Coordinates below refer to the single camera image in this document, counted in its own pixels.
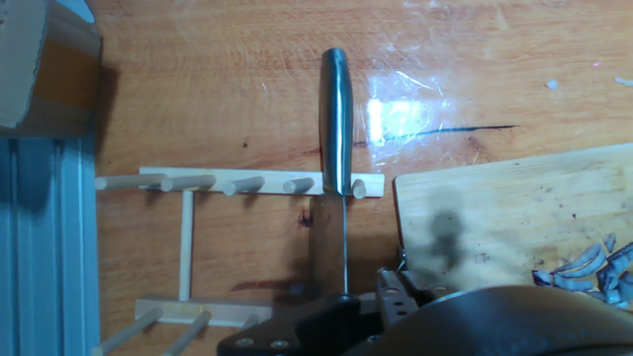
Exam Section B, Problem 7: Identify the steel cleaver knife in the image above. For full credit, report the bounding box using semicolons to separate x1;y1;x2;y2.
308;46;355;299

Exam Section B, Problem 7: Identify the wooden cutting board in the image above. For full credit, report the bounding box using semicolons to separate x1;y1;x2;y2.
392;142;633;311

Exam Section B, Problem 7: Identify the wooden peg dish rack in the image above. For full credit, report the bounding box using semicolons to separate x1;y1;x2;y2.
91;166;387;356

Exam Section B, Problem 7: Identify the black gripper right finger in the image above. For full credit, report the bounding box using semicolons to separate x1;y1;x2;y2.
398;269;449;309

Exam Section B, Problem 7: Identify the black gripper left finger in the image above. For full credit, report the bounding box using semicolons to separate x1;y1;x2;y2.
216;268;417;356

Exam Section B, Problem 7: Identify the red onion wedge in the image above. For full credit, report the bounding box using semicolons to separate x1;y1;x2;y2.
531;231;633;312

